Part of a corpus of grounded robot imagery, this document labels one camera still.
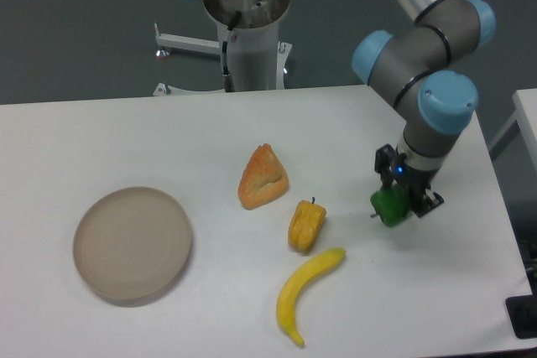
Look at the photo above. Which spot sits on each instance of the green toy pepper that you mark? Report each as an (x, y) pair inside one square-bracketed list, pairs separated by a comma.
[(391, 204)]

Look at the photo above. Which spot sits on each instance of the white side table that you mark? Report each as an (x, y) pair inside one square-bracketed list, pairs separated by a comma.
[(522, 121)]

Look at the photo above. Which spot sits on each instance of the yellow toy pepper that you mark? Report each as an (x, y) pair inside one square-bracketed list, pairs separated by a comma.
[(305, 225)]

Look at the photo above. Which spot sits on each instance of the beige round plate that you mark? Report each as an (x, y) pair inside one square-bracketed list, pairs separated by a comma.
[(131, 246)]

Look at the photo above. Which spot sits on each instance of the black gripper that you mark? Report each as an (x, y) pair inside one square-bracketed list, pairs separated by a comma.
[(412, 170)]

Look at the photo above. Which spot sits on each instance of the orange toy bread slice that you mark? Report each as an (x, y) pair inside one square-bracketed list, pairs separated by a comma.
[(263, 180)]

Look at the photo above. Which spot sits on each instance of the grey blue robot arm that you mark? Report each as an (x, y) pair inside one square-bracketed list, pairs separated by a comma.
[(411, 72)]

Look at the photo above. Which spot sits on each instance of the black device at table edge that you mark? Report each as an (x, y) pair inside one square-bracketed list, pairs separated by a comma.
[(522, 314)]

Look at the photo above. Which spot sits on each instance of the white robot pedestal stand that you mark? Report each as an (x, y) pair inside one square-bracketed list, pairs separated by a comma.
[(252, 57)]

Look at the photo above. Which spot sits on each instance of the yellow toy banana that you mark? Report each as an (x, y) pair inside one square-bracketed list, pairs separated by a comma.
[(309, 272)]

